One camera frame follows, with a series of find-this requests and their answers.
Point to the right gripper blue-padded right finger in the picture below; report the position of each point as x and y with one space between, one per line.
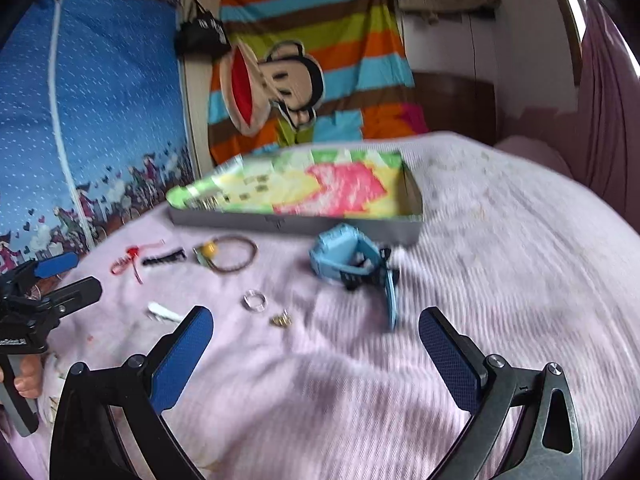
545 443

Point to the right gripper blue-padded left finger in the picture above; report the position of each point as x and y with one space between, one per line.
86 442

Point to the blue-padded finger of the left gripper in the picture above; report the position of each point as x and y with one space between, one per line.
60 264
72 297

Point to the black wavy hair clip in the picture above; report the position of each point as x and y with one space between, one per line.
174 257

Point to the brown hair tie yellow bead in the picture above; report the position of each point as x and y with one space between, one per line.
226 254

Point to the small gold earring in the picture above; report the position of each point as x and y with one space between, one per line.
282 320

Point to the light blue smart watch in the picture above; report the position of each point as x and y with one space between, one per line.
345 255

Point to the beige plastic hair claw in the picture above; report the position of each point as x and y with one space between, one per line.
207 200

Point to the person's left hand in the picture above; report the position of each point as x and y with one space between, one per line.
28 382

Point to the white hair clip piece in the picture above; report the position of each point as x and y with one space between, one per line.
161 313

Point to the blue polka-dot fabric wardrobe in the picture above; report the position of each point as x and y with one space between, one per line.
92 123

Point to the pink striped bed cover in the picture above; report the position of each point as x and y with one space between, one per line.
528 263

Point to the grey shallow cardboard tray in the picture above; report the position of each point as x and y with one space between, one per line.
394 231

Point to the black hanging bag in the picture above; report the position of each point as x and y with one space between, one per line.
201 33

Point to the pink pillow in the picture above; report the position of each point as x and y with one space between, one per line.
535 151

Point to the pink window curtain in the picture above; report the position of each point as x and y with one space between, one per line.
608 116

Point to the colourful crumpled paper liner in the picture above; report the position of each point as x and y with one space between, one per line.
335 183

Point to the striped monkey cartoon blanket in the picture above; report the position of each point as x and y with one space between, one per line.
302 71

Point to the dark wooden headboard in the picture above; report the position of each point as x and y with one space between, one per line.
462 105

